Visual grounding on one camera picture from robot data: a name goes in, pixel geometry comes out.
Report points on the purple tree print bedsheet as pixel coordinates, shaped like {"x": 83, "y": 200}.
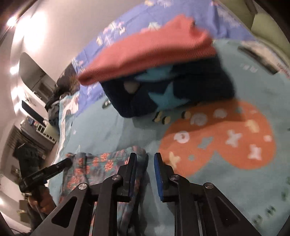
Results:
{"x": 126, "y": 29}

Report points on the person's left forearm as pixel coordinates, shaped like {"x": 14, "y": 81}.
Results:
{"x": 36, "y": 217}

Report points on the green pillow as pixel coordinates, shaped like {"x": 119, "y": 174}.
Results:
{"x": 269, "y": 27}

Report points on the folded pink garment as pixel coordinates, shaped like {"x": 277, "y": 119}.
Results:
{"x": 149, "y": 52}

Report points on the floral print garment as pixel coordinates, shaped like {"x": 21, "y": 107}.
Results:
{"x": 102, "y": 165}

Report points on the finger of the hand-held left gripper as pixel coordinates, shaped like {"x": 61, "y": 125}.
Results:
{"x": 59, "y": 166}

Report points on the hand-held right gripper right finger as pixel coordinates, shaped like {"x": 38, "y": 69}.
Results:
{"x": 158, "y": 179}

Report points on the teal patterned quilt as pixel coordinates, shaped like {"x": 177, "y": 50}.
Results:
{"x": 204, "y": 145}

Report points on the pile of dark clothes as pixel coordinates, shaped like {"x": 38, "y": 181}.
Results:
{"x": 60, "y": 97}

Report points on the folded navy star garment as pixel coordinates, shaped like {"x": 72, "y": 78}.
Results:
{"x": 181, "y": 88}

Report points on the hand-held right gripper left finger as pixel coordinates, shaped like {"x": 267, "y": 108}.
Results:
{"x": 132, "y": 179}

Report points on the person's left hand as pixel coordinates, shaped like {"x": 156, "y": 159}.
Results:
{"x": 44, "y": 199}

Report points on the white shelf rack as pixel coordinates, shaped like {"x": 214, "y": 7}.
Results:
{"x": 46, "y": 135}

